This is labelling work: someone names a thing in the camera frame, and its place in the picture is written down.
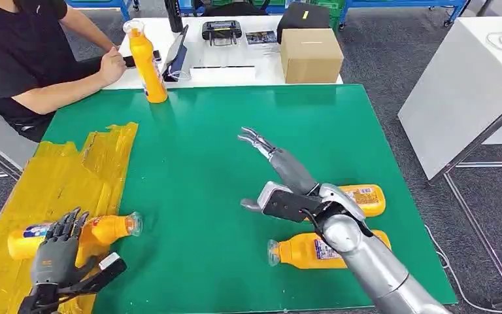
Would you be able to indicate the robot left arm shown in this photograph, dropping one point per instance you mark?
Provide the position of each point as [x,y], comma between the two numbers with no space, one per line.
[39,301]

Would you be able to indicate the green crate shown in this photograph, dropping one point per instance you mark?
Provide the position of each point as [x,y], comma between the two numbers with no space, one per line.
[336,13]

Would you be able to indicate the white desk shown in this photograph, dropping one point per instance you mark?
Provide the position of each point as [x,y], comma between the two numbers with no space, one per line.
[233,56]

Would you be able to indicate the yellow plastic sheet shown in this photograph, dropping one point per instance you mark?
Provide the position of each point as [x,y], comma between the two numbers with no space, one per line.
[60,186]

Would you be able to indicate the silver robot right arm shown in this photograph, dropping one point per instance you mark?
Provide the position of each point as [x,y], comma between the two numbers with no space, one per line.
[372,264]

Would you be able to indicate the person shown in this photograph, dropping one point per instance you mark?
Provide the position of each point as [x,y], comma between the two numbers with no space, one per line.
[13,52]

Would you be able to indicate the blue metal cart frame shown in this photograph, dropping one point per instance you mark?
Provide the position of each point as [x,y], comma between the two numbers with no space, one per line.
[398,3]
[103,2]

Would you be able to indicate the black phone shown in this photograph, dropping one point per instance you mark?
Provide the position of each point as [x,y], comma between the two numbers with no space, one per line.
[129,60]

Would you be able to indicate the orange drink bottle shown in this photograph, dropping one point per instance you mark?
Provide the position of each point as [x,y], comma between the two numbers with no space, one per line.
[103,229]
[147,65]
[368,199]
[303,251]

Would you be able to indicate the metal table frame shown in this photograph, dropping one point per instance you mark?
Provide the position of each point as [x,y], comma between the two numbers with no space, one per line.
[480,236]

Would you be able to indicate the brown cardboard box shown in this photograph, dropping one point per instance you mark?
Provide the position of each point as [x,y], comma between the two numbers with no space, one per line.
[311,56]

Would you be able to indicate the black handheld controller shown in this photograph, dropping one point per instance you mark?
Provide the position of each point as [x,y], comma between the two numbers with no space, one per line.
[221,30]

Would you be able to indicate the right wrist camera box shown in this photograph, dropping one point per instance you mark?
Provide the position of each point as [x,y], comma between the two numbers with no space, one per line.
[287,203]

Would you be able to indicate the white side table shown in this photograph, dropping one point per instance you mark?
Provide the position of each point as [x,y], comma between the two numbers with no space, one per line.
[459,93]

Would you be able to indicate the black bag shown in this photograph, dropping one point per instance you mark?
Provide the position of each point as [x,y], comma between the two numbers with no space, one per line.
[233,8]

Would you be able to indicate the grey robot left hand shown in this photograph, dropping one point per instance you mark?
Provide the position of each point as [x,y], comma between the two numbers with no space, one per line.
[54,260]

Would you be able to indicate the green table mat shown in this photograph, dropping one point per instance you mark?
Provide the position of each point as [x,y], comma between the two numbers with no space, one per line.
[216,182]

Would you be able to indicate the black carry case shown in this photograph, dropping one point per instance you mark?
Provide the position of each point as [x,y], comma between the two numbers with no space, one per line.
[301,17]

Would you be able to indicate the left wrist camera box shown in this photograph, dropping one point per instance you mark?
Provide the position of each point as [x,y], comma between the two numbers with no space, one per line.
[103,271]

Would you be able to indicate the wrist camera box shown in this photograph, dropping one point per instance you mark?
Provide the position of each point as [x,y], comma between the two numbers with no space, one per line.
[287,203]
[103,271]

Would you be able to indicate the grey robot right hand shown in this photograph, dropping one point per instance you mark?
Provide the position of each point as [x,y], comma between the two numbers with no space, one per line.
[292,169]

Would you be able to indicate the tablet in blue case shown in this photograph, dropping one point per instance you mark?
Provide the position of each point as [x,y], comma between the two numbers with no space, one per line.
[177,54]

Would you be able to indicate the printed booklet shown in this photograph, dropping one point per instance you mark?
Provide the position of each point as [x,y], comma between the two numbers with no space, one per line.
[260,37]

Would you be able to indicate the black flask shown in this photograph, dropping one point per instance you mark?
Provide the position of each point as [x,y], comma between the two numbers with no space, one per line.
[174,15]

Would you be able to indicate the person's right hand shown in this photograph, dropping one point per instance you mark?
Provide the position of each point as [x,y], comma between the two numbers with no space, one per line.
[112,67]

